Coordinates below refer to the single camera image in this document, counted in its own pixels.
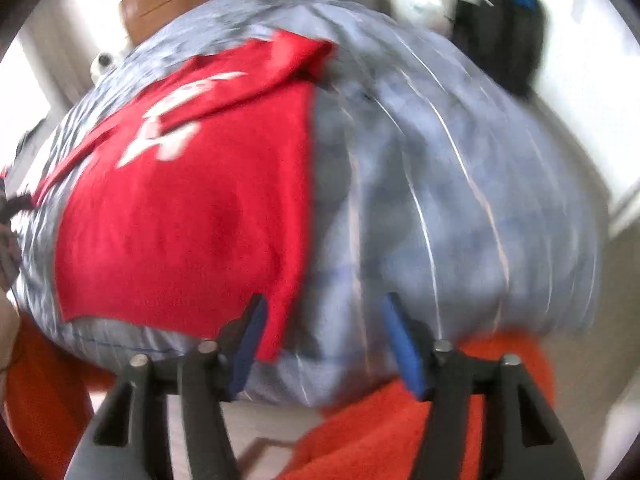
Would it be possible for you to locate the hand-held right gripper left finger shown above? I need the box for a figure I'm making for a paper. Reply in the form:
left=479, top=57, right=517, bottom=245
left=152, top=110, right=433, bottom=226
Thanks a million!
left=65, top=294, right=268, bottom=480

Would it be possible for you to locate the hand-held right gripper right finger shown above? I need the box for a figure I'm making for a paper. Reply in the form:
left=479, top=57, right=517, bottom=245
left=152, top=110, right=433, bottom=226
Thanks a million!
left=382, top=292, right=586, bottom=480

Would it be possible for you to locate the red shirt with white print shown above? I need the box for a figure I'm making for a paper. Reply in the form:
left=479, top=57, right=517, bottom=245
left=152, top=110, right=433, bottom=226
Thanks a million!
left=30, top=30, right=335, bottom=363

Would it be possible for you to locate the person's left forearm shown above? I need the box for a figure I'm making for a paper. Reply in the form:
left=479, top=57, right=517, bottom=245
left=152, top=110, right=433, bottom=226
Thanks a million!
left=0, top=300, right=21, bottom=373

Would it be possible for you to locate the blue-grey checked bed sheet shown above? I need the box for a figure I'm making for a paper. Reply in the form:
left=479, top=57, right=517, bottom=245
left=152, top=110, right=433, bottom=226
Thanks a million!
left=10, top=0, right=601, bottom=408

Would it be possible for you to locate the small white fan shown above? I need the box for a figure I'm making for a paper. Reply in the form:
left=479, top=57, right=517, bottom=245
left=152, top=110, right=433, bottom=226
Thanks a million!
left=90, top=51, right=126, bottom=81

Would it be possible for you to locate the wooden headboard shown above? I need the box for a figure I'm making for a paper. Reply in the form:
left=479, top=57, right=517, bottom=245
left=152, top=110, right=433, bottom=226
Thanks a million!
left=120, top=0, right=358, bottom=53

